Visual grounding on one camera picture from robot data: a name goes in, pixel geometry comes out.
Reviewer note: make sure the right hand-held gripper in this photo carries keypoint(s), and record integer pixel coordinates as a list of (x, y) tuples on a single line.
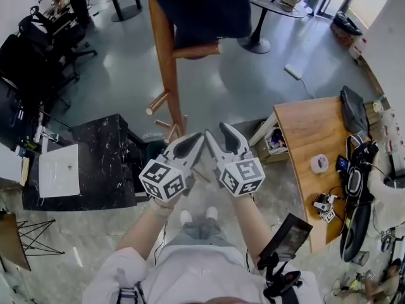
[(242, 176)]

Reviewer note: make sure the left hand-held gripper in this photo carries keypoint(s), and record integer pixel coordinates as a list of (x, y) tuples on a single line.
[(161, 179)]

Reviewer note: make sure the wooden coat rack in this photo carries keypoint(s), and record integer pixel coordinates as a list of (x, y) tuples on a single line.
[(166, 74)]

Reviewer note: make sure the dark navy cloth garment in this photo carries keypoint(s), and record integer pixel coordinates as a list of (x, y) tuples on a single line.
[(202, 8)]

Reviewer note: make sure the person's left forearm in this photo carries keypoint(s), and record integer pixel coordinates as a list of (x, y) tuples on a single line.
[(142, 233)]

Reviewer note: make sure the person's right forearm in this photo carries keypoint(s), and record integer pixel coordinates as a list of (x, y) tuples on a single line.
[(250, 223)]

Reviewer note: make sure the black trash bin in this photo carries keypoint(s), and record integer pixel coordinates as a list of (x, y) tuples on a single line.
[(155, 152)]

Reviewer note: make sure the cardboard box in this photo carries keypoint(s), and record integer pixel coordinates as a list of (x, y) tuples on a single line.
[(272, 154)]

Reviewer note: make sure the white wristband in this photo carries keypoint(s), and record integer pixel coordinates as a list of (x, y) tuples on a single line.
[(159, 209)]

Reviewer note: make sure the person's left white shoe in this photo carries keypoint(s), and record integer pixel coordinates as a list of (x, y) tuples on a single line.
[(185, 216)]

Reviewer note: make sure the person's white shoe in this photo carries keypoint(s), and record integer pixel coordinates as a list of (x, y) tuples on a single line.
[(211, 213), (185, 216)]

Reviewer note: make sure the person's right white shoe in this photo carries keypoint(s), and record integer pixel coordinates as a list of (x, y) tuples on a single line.
[(211, 213)]

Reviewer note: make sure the person's grey trousers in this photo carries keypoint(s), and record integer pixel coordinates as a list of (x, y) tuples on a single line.
[(202, 230)]

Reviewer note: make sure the curved wooden desk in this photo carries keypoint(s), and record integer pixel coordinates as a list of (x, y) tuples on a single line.
[(310, 128)]

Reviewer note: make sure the black marble table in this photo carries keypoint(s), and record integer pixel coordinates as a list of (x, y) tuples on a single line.
[(101, 157)]

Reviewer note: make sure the white tape roll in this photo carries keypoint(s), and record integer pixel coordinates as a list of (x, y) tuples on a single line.
[(316, 163)]

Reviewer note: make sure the white power strip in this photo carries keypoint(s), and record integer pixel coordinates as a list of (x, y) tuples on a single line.
[(291, 71)]

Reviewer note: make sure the black chest-mounted monitor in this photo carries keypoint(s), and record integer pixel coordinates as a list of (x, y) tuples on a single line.
[(288, 236)]

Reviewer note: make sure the spare hand-held gripper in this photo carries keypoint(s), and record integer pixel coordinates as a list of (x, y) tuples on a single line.
[(326, 206)]

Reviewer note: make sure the small black phone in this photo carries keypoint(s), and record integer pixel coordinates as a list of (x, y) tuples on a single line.
[(341, 163)]

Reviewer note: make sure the person's white shirt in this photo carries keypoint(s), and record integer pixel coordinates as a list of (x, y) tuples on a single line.
[(202, 271)]

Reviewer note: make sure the white square sink basin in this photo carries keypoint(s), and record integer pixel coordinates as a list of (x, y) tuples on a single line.
[(57, 176)]

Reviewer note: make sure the grey bag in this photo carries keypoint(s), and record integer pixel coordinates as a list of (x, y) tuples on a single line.
[(354, 111)]

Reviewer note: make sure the black backpack white trim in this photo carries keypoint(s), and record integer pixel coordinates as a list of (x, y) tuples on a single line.
[(354, 233)]

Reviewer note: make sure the round dark marble table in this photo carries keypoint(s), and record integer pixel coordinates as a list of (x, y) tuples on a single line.
[(265, 0)]

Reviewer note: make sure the small cream mug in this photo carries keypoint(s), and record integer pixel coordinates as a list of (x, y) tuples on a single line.
[(376, 106)]

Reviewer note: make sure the patterned box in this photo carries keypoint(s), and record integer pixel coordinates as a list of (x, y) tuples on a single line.
[(341, 36)]

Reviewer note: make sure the white jug red label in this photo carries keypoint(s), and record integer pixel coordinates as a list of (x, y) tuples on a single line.
[(358, 49)]

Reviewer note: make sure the blue white mug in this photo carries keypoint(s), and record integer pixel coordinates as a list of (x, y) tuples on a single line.
[(21, 151)]

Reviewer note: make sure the black mesh cup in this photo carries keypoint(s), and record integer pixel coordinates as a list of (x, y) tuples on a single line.
[(359, 258)]

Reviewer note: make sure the black office chair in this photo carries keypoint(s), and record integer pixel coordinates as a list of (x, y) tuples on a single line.
[(25, 65), (60, 33)]

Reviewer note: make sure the white panel board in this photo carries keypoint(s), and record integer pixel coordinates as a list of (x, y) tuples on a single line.
[(9, 165)]

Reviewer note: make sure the brown wooden panel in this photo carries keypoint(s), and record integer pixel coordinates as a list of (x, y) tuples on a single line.
[(12, 242)]

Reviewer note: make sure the glass entrance door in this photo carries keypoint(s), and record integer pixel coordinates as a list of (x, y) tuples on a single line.
[(370, 2)]

